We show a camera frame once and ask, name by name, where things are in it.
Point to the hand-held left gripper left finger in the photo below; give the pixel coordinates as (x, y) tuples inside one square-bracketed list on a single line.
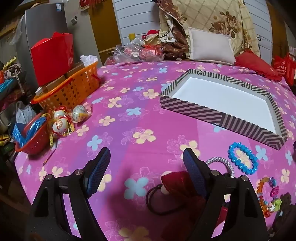
[(98, 172)]

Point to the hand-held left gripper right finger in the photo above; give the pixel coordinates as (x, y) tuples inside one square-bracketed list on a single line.
[(196, 172)]

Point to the striped cardboard box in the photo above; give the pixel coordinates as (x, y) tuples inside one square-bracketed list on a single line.
[(219, 97)]

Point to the yellow measuring tape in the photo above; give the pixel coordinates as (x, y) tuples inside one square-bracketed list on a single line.
[(51, 139)]

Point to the foil-wrapped egg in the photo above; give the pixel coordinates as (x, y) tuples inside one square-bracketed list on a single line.
[(79, 112), (60, 127), (59, 113)]

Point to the pink floral bedsheet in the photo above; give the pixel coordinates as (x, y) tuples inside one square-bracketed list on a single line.
[(143, 111)]

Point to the blue foil wrapper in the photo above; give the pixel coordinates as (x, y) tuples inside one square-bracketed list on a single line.
[(20, 134)]

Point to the orange plastic basket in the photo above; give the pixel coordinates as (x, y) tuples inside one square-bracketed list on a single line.
[(69, 90)]

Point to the grey plastic bag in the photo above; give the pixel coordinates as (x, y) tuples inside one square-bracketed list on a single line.
[(25, 113)]

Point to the brown cardboard box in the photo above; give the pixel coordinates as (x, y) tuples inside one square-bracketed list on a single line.
[(55, 82)]

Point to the white crumpled paper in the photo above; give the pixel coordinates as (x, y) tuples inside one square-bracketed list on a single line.
[(89, 59)]

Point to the clear plastic bag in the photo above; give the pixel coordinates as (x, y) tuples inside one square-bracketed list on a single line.
[(124, 53)]

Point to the red pillow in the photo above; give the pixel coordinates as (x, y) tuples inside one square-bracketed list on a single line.
[(256, 64)]

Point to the brown patterned fabric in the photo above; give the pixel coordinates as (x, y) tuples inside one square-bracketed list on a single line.
[(173, 49)]

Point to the white pillow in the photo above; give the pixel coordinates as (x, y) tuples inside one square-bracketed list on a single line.
[(208, 46)]

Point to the pink red packet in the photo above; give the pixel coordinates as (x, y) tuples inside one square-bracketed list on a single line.
[(151, 53)]

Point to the red shopping bag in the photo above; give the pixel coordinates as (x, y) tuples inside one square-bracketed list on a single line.
[(284, 67)]

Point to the yellow bottle cap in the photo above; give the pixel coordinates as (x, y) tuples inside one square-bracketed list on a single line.
[(131, 37)]

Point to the red plush toy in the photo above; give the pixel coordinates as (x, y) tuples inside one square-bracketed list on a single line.
[(151, 37)]

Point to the floral quilt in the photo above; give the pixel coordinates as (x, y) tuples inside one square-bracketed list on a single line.
[(219, 16)]

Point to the grey refrigerator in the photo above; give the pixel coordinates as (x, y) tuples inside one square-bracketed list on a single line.
[(46, 20)]

